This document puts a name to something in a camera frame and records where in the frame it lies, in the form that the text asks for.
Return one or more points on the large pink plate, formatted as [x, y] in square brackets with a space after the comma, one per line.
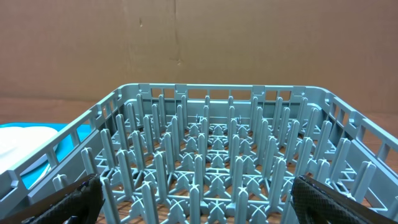
[18, 142]

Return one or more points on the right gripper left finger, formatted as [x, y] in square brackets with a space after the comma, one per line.
[79, 202]

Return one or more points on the grey dishwasher rack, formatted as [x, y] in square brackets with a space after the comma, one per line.
[185, 153]

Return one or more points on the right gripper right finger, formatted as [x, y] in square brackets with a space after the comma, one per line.
[314, 203]

